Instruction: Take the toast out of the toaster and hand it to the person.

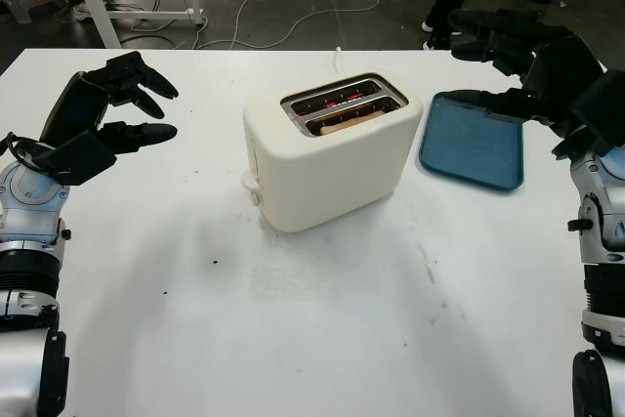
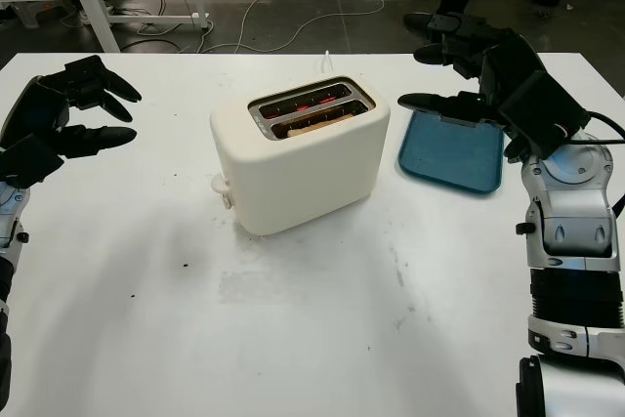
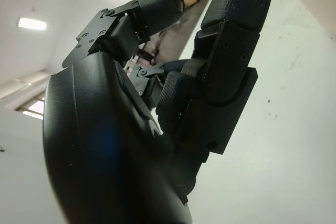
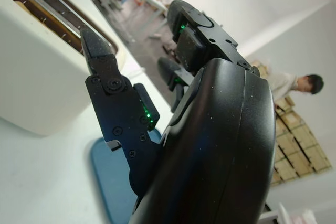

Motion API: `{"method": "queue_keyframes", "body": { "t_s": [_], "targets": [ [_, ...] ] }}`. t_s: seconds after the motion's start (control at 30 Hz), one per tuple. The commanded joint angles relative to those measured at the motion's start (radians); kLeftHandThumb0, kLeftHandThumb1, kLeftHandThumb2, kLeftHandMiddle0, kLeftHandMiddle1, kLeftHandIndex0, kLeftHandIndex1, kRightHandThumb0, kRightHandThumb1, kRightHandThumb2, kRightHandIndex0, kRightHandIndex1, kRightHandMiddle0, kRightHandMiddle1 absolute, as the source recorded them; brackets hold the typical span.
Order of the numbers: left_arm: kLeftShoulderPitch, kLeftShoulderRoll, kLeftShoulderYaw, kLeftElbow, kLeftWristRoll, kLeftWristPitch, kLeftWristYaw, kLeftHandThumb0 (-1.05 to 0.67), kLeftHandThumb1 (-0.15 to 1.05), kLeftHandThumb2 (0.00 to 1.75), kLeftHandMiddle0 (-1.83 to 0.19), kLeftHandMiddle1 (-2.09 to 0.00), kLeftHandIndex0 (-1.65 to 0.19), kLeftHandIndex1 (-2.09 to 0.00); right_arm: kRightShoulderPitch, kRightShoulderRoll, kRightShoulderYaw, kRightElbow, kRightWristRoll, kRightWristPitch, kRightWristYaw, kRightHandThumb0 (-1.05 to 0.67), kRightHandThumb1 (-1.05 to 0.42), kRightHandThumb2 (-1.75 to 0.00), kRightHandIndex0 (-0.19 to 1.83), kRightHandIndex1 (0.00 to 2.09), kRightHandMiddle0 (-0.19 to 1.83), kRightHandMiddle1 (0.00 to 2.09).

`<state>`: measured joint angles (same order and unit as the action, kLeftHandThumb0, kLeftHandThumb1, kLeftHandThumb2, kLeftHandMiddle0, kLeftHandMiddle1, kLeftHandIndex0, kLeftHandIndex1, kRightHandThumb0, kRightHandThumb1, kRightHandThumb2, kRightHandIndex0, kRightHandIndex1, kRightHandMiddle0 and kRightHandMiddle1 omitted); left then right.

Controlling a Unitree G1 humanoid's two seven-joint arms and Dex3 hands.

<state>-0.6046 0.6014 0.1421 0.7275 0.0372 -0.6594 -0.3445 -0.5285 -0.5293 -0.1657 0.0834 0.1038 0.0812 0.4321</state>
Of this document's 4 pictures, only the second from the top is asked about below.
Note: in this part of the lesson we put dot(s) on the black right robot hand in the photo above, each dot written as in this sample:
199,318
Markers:
508,68

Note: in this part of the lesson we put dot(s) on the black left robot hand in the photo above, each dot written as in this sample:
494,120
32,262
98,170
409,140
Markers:
36,107

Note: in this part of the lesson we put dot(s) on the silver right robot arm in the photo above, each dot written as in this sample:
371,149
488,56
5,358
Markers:
571,221

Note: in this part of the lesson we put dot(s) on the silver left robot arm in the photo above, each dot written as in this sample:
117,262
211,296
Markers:
7,221

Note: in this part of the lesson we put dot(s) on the cream toaster lever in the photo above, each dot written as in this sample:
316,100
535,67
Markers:
220,185

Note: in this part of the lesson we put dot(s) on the toast slice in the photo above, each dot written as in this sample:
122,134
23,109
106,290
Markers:
312,128

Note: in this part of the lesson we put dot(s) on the cream two-slot toaster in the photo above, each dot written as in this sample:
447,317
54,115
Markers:
293,182

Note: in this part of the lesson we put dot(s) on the blue plastic tray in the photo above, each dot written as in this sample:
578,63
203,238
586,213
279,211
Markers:
449,158

